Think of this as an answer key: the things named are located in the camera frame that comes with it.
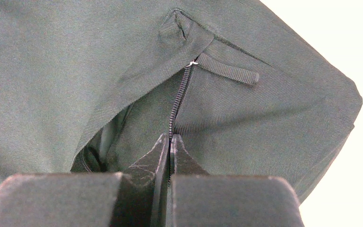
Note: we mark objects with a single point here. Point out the black student backpack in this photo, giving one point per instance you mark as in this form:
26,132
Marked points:
85,83

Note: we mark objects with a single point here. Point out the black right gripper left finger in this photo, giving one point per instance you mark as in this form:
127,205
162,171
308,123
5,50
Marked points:
134,197

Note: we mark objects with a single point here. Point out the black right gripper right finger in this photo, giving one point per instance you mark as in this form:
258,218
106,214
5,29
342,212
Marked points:
203,200

